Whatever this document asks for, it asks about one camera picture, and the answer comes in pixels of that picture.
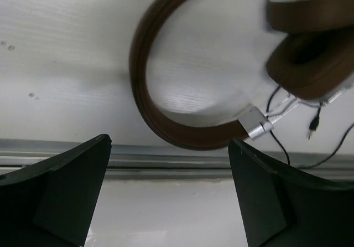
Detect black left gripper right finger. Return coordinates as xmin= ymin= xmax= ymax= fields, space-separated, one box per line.
xmin=228 ymin=140 xmax=353 ymax=246

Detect brown leather headphones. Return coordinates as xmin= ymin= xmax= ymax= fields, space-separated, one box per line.
xmin=129 ymin=0 xmax=353 ymax=151

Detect thin black headphone cable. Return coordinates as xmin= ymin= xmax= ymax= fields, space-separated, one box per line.
xmin=265 ymin=86 xmax=354 ymax=168

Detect aluminium table rail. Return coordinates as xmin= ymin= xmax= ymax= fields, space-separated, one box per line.
xmin=0 ymin=137 xmax=354 ymax=182

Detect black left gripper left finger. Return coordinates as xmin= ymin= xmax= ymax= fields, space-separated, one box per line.
xmin=1 ymin=135 xmax=112 ymax=246

